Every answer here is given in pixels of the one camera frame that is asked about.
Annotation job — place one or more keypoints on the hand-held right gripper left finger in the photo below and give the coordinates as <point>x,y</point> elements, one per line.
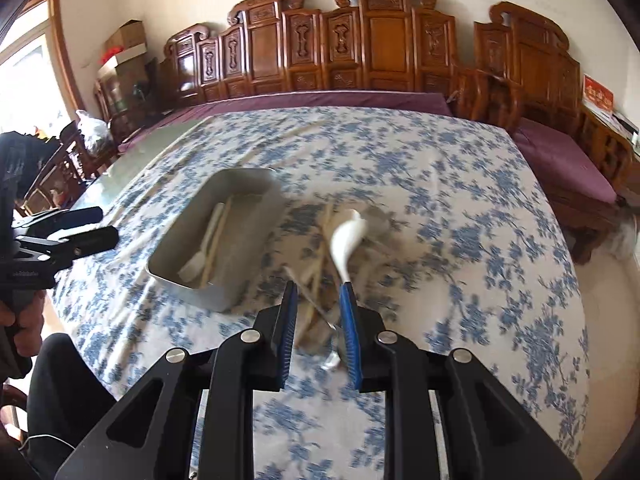
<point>289,320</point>

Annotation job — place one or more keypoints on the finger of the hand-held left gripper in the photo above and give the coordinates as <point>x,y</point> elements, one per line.
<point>75,217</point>
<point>90,242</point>

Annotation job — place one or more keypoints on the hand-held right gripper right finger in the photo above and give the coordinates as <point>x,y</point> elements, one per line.
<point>348,330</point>

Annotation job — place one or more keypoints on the slim metal utensil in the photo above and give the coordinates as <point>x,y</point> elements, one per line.
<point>331,357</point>

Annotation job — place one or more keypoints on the grey metal container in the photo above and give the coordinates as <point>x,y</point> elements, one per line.
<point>252,240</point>

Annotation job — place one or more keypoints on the person's left hand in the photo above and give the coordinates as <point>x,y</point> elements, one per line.
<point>31,320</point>

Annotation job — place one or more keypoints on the wooden chair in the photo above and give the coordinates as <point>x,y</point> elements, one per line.
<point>75,160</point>

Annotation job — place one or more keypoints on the black bag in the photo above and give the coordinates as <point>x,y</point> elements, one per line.
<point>30,147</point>

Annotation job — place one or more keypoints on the white plastic bag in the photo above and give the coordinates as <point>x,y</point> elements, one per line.
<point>92,130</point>

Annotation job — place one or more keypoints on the dark wooden cabinet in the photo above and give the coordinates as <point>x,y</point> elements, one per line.
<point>125,90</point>

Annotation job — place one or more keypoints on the person's black trouser leg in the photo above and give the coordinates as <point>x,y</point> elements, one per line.
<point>65,400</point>

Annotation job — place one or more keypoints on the wooden framed window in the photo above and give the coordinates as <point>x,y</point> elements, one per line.
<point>25,75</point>

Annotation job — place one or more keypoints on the white open box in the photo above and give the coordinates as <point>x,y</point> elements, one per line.
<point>131,54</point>

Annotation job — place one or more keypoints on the blue floral tablecloth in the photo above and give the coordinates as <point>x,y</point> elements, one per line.
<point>450,185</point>

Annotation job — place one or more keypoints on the brown cardboard box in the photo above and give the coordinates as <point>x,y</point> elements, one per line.
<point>127,35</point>

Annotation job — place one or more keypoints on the long purple seat cushion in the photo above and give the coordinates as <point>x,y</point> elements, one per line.
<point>325,100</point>

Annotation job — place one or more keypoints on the short purple seat cushion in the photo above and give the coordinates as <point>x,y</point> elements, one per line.
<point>560,160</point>

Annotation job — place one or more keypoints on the clear plastic bag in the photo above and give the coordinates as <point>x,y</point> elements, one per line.
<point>625,240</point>

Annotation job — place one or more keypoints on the long carved wooden sofa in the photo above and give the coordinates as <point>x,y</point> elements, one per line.
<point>390,35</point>

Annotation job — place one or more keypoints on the short carved wooden sofa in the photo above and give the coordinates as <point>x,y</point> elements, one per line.
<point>530,60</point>

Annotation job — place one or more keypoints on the red box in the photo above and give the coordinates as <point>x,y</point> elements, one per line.
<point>597,92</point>

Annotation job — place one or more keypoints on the white papers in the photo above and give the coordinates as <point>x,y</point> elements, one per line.
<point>625,125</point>

